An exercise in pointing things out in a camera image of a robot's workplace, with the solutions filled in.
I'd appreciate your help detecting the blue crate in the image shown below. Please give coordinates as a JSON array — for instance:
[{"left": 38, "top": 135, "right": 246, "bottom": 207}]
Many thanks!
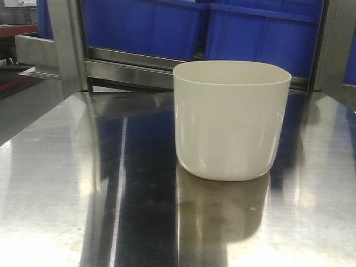
[
  {"left": 36, "top": 0, "right": 53, "bottom": 40},
  {"left": 204, "top": 1, "right": 323, "bottom": 77},
  {"left": 82, "top": 1, "right": 207, "bottom": 61}
]

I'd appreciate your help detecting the blue crate far left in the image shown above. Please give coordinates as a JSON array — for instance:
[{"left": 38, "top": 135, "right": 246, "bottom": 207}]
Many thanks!
[{"left": 36, "top": 0, "right": 53, "bottom": 40}]

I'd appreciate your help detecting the steel shelf frame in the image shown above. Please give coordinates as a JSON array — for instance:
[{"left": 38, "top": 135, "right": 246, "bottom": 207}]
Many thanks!
[{"left": 15, "top": 1, "right": 355, "bottom": 100}]

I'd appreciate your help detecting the white plastic bin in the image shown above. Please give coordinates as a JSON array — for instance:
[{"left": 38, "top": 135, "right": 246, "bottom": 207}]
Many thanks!
[{"left": 173, "top": 61, "right": 291, "bottom": 181}]

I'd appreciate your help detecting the blue crate right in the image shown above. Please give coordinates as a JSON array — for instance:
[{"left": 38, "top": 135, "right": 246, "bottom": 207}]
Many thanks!
[{"left": 204, "top": 1, "right": 323, "bottom": 77}]

